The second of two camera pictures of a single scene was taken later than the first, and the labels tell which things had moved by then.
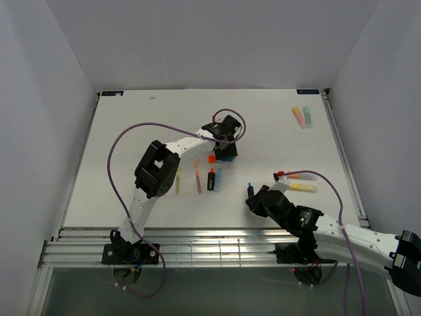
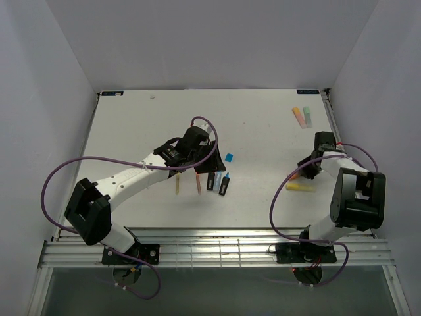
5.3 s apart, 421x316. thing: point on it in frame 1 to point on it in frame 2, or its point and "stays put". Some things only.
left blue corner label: (112, 93) stays put
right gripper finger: (256, 203) to (310, 170)
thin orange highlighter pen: (199, 189) stays put
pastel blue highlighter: (218, 181) stays put
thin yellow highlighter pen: (177, 182) stays put
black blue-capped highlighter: (250, 191) to (224, 185)
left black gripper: (225, 153) to (206, 161)
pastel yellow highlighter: (303, 187) stays put
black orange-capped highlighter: (211, 180) stays put
